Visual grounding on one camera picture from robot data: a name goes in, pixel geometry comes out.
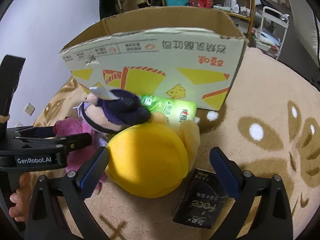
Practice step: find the green tissue pack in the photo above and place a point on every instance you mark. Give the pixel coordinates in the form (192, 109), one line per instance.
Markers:
(175, 110)

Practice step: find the white rolling cart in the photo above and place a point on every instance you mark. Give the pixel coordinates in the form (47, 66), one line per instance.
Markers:
(270, 35)

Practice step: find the yellow plush toy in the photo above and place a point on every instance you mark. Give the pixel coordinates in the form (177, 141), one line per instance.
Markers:
(150, 160)

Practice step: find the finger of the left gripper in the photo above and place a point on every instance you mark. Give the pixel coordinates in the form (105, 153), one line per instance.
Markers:
(31, 132)
(69, 143)

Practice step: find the black Face tissue pack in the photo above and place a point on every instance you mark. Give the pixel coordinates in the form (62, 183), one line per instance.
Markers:
(202, 202)

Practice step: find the black coat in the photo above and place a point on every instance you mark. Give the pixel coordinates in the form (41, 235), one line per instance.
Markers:
(107, 8)

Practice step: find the purple haired plush doll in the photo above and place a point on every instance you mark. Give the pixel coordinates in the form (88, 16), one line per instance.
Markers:
(112, 111)

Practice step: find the cream recliner chair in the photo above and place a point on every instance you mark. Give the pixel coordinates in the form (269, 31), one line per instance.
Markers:
(307, 27)

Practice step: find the wooden bookshelf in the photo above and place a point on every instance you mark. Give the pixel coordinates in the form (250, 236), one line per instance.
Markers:
(239, 10)

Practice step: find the person's left hand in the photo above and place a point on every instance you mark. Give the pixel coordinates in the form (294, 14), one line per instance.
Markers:
(21, 199)

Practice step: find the beige patterned blanket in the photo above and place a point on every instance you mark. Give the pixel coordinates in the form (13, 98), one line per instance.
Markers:
(269, 125)

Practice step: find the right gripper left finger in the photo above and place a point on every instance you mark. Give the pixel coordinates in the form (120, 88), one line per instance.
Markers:
(46, 219)

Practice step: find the wall socket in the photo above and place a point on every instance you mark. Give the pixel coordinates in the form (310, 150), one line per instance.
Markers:
(29, 109)

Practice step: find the pink plush toy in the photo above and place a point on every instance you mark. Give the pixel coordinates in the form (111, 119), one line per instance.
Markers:
(83, 151)

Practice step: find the open cardboard box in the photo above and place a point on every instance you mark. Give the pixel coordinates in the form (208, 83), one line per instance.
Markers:
(183, 53)

